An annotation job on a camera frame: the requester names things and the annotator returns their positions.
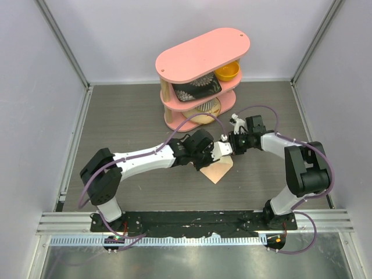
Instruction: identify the pink envelope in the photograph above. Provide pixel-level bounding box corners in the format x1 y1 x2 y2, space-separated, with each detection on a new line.
200 156 233 184

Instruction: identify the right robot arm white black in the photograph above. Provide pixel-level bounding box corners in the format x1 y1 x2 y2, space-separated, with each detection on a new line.
228 114 332 230

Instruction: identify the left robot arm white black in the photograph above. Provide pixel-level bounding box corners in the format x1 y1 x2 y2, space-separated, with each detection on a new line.
80 129 219 232

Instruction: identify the beige patterned plate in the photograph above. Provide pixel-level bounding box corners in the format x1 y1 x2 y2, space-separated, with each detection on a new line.
181 98 221 124

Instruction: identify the striped small bowl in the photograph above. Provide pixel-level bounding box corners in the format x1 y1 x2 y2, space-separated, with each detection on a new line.
195 99 216 112

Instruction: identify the black floral plate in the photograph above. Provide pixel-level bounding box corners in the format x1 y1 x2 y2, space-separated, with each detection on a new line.
172 72 222 102

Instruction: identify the yellow bowl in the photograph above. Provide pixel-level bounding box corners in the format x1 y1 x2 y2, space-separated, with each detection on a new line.
214 61 240 81

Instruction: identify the pink three-tier shelf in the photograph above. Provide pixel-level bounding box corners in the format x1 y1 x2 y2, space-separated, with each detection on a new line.
155 27 251 130

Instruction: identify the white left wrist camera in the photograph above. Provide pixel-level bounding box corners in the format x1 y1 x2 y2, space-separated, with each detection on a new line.
211 134 233 162

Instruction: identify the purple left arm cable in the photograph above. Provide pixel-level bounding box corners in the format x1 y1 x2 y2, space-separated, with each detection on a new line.
77 114 228 251

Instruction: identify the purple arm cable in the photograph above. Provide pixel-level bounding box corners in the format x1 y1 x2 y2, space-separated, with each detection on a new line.
235 105 335 254
77 114 228 251

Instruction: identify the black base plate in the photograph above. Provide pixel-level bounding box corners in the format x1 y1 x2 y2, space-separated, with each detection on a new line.
109 210 298 238

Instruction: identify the white slotted cable duct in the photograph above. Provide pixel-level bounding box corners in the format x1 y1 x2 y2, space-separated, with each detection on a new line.
49 234 267 247

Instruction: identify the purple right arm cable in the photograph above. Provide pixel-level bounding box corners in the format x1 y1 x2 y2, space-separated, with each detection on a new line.
235 105 335 254

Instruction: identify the aluminium frame rail right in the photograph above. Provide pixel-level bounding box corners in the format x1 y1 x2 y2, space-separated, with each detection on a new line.
290 0 345 87

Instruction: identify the aluminium frame rail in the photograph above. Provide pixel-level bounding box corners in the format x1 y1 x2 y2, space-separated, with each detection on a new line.
33 0 94 94
290 0 345 87

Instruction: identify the aluminium frame rail left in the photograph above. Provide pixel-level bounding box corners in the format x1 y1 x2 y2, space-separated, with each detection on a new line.
33 0 94 94

